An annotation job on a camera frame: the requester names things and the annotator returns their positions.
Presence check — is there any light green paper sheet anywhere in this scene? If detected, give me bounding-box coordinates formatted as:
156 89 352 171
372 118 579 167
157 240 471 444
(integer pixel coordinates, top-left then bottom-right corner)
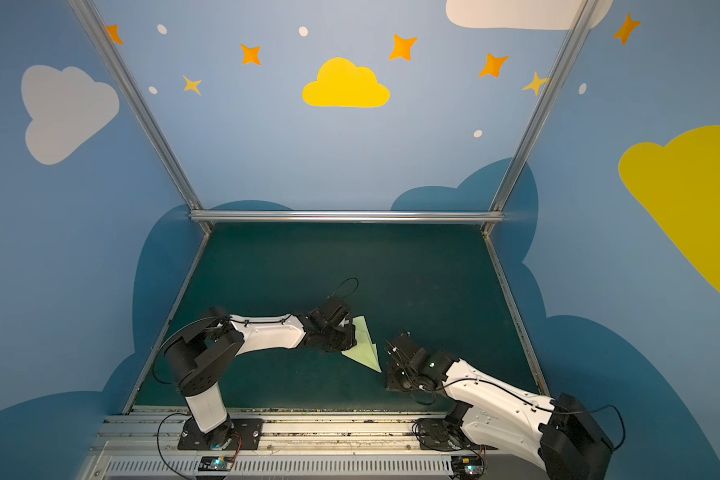
342 316 382 373

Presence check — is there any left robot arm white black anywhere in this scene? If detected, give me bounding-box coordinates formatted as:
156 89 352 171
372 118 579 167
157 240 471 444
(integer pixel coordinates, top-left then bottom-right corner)
160 297 357 452

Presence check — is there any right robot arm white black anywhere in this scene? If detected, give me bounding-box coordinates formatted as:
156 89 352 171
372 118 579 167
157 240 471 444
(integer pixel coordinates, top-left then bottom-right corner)
386 333 618 479

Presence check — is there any dark green table mat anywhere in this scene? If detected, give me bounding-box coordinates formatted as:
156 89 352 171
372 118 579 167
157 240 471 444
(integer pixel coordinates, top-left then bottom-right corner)
170 223 536 411

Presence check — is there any right green controller board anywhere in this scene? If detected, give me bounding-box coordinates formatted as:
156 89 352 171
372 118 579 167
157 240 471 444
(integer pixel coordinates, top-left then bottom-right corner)
451 456 484 479

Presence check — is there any green controller board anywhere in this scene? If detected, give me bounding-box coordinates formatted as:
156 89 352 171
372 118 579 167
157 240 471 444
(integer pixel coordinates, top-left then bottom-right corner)
198 456 236 472
451 456 484 479

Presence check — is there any back horizontal aluminium bar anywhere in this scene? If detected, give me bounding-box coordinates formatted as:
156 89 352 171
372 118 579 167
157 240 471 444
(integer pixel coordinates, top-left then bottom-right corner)
190 210 504 224

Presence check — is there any left green controller board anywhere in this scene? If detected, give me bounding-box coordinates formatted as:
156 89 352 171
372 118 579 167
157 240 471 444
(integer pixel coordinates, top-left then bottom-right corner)
198 456 236 472

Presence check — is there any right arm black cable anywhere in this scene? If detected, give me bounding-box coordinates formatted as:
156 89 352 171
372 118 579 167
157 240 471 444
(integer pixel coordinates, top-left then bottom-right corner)
386 341 627 452

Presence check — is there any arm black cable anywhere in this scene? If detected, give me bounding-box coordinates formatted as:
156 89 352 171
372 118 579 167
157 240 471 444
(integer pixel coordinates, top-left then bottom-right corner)
386 341 627 452
151 277 360 480

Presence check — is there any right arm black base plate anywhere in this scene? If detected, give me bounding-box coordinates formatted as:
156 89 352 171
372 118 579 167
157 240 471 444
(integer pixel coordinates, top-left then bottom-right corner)
412 418 495 452

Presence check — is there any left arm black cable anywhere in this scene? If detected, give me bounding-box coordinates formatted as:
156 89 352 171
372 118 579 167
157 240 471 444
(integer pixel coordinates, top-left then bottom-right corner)
151 277 360 480

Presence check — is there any aluminium front rail bed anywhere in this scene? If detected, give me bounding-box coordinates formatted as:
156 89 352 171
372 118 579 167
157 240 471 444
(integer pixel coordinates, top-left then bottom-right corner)
77 407 547 479

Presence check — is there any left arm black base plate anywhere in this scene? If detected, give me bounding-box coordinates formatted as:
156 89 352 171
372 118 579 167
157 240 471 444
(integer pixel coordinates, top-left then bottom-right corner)
177 418 263 451

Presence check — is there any right aluminium frame post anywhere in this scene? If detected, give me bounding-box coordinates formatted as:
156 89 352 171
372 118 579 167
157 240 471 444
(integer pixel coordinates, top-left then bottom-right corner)
490 0 600 212

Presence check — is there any aluminium frame post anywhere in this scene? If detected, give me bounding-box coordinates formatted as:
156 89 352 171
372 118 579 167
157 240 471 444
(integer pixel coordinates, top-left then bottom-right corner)
68 0 203 210
490 0 600 212

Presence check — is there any left aluminium frame post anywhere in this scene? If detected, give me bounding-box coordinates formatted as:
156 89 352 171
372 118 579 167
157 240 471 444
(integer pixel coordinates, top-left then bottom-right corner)
68 0 203 210

